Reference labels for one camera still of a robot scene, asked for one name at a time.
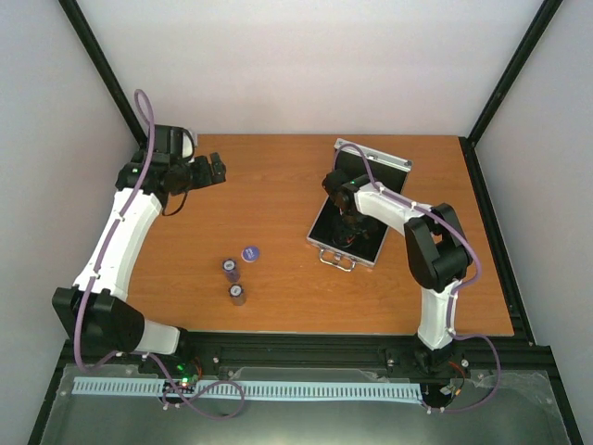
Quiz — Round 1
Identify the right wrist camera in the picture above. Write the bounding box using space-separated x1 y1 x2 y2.
322 169 349 205

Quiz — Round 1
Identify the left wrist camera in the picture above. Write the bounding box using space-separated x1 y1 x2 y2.
155 125 196 161

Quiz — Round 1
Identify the black aluminium frame rail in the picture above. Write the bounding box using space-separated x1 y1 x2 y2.
59 329 555 386

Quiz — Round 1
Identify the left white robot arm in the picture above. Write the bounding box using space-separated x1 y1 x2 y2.
52 151 226 374

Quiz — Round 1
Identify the blue small blind button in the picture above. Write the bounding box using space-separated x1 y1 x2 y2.
241 246 260 263

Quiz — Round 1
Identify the aluminium poker case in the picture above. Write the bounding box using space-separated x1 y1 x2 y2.
307 138 412 273

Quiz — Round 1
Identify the purple chip stack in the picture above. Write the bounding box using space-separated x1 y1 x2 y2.
229 284 246 306
221 259 240 283

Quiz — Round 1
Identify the left green lit circuit board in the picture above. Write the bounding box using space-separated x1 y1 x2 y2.
173 357 203 395

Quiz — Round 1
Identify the light blue slotted cable duct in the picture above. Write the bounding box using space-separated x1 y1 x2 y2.
71 376 423 404

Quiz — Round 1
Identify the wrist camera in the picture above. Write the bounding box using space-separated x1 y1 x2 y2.
322 169 349 205
155 125 196 161

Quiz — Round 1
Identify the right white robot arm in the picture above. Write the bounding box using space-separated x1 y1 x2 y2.
322 172 478 375

